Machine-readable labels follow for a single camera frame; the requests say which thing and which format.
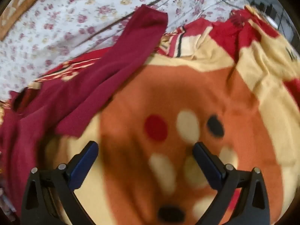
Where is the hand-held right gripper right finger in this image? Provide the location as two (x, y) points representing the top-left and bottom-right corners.
(192, 142), (270, 225)

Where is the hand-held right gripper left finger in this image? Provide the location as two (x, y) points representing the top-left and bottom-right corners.
(21, 141), (99, 225)

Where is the maroon garment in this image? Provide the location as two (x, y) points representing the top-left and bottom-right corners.
(0, 4), (170, 218)

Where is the red and cream printed blanket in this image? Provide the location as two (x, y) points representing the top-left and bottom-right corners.
(0, 5), (300, 225)

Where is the floral bed sheet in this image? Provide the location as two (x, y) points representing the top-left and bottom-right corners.
(0, 0), (248, 100)

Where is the orange and white checked blanket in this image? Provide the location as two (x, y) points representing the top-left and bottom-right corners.
(0, 0), (52, 42)

